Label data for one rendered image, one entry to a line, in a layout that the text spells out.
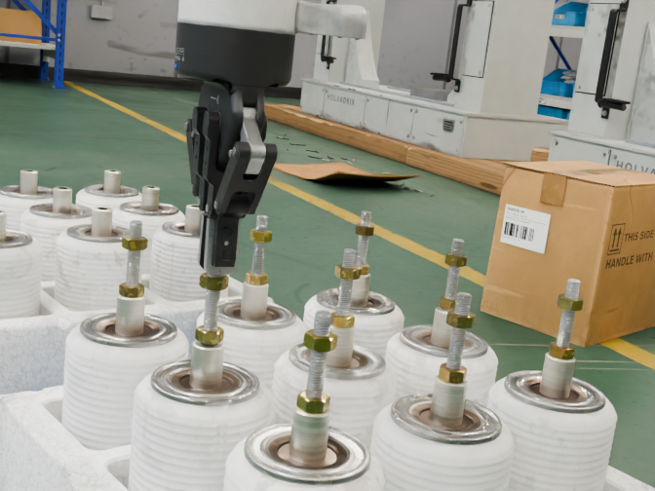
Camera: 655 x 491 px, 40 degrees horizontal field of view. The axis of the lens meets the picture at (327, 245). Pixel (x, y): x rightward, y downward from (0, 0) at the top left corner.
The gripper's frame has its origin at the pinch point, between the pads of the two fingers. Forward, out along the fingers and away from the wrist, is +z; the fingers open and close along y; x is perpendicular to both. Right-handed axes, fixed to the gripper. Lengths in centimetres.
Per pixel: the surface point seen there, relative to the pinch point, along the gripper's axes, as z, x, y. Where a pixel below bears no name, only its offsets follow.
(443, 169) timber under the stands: 33, 174, -258
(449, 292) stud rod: 5.6, 22.3, -5.8
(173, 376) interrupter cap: 9.9, -2.1, -1.1
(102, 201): 11, 4, -65
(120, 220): 11, 4, -56
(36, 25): -2, 45, -563
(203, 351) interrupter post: 7.3, -0.8, 0.9
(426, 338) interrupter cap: 10.2, 21.7, -7.4
